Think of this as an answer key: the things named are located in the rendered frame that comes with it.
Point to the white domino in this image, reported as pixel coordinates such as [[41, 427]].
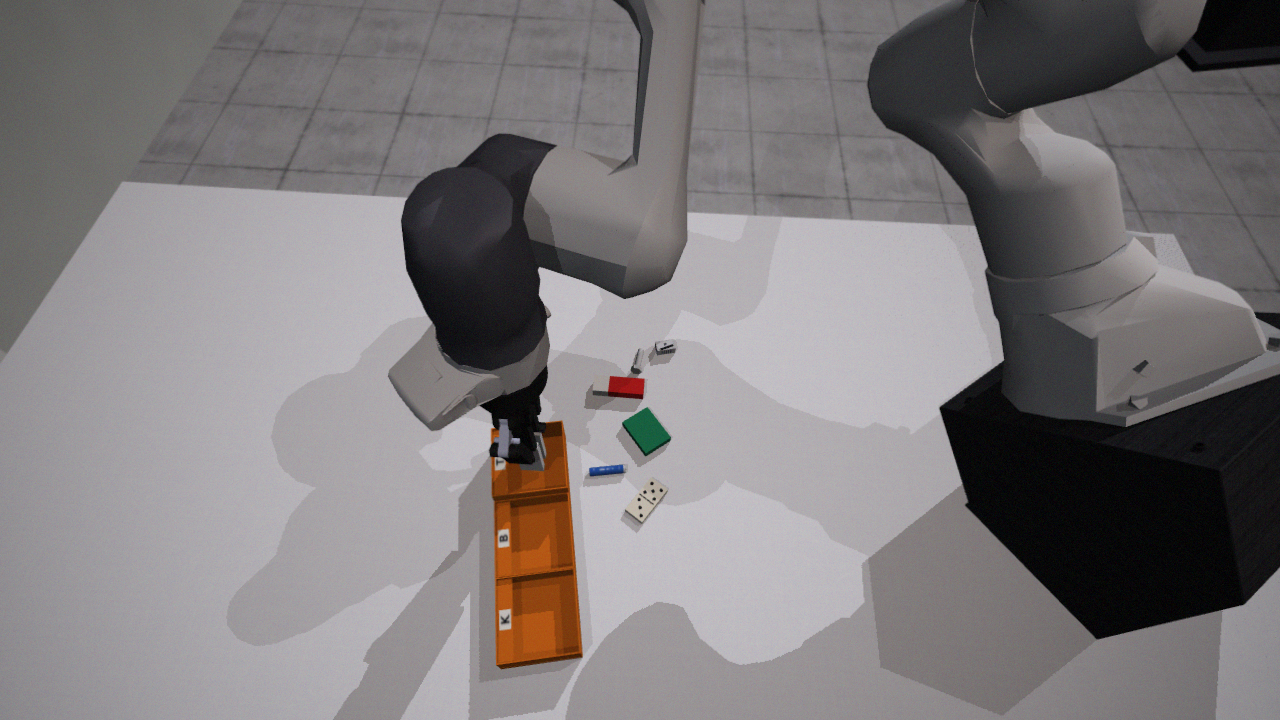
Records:
[[646, 500]]

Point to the red and white eraser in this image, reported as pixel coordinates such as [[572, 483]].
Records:
[[623, 387]]

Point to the orange three-compartment bin rack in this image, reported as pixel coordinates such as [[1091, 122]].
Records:
[[537, 615]]

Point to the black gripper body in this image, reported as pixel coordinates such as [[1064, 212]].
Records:
[[509, 406]]

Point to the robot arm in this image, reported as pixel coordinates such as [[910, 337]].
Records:
[[1091, 328]]

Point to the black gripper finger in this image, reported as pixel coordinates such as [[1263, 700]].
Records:
[[519, 446], [538, 427]]

